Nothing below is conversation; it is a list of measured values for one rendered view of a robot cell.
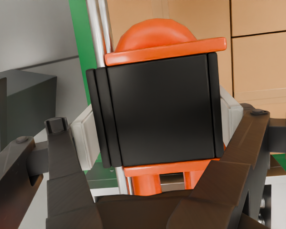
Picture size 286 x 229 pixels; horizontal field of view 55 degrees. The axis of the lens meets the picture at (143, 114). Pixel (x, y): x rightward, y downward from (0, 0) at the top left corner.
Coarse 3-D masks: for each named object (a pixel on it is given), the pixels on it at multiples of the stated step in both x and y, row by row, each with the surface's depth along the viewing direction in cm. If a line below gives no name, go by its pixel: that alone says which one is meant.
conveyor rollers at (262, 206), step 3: (162, 192) 100; (261, 201) 98; (264, 201) 98; (261, 204) 98; (264, 204) 98; (261, 207) 98; (264, 207) 99; (258, 216) 102; (261, 216) 102; (258, 219) 101; (261, 219) 101; (261, 222) 100; (264, 222) 101
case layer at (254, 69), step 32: (128, 0) 82; (160, 0) 82; (192, 0) 81; (224, 0) 80; (256, 0) 80; (192, 32) 84; (224, 32) 83; (256, 32) 82; (224, 64) 86; (256, 64) 85; (256, 96) 88
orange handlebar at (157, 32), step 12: (144, 24) 18; (156, 24) 18; (168, 24) 18; (180, 24) 18; (132, 36) 18; (144, 36) 18; (156, 36) 18; (168, 36) 18; (180, 36) 18; (192, 36) 18; (120, 48) 18; (132, 48) 18; (132, 180) 21; (144, 180) 20; (156, 180) 21; (192, 180) 20; (144, 192) 21; (156, 192) 21
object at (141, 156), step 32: (128, 64) 17; (160, 64) 17; (192, 64) 17; (128, 96) 17; (160, 96) 17; (192, 96) 17; (128, 128) 18; (160, 128) 18; (192, 128) 18; (128, 160) 18; (160, 160) 18; (192, 160) 18
